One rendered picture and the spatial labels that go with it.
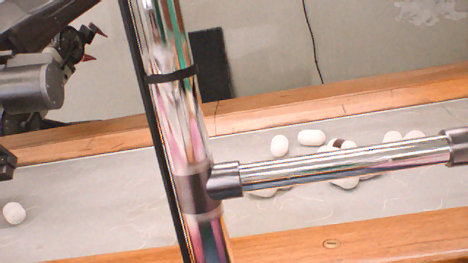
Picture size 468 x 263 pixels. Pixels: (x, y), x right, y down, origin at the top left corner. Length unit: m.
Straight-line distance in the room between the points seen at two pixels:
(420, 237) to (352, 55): 2.25
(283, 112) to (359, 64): 1.94
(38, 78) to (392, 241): 0.41
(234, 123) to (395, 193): 0.28
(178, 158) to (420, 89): 0.49
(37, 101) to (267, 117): 0.30
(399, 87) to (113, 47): 2.22
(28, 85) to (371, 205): 0.39
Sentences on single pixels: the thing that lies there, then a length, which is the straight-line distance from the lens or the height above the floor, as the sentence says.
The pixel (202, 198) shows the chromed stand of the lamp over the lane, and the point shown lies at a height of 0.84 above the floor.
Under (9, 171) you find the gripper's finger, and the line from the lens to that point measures 0.54.
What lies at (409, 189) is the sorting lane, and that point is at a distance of 0.41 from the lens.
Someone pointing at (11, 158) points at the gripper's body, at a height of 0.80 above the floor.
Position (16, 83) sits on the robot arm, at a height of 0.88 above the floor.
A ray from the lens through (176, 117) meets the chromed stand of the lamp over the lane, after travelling 0.20.
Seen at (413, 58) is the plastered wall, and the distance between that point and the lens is 2.59.
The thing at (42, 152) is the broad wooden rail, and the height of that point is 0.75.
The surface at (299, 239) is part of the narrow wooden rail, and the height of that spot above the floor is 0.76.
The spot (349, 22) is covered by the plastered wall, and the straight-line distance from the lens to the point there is 2.50.
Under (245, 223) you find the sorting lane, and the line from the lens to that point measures 0.38.
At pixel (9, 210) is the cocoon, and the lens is 0.51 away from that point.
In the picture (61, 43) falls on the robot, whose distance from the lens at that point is 1.22.
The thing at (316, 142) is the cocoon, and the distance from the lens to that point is 0.51.
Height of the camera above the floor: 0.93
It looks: 18 degrees down
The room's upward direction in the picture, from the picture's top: 11 degrees counter-clockwise
